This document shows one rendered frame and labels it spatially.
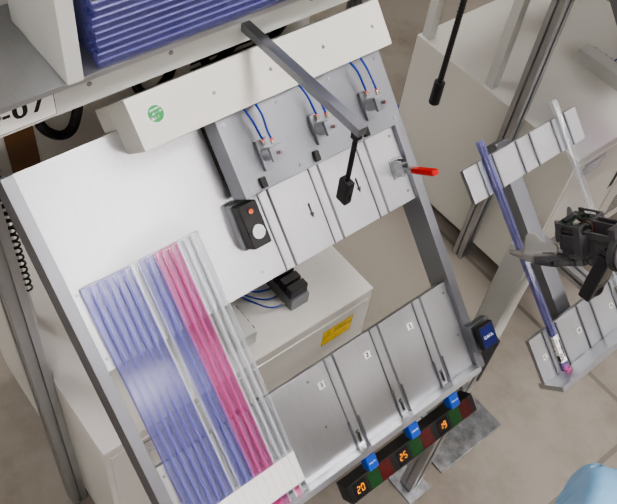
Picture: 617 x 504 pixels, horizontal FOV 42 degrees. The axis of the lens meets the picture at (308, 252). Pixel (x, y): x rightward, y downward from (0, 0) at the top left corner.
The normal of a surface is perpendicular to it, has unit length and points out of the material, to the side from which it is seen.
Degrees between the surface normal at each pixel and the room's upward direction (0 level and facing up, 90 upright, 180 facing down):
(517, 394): 0
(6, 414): 0
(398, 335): 47
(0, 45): 0
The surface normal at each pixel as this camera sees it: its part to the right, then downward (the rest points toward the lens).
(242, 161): 0.52, 0.05
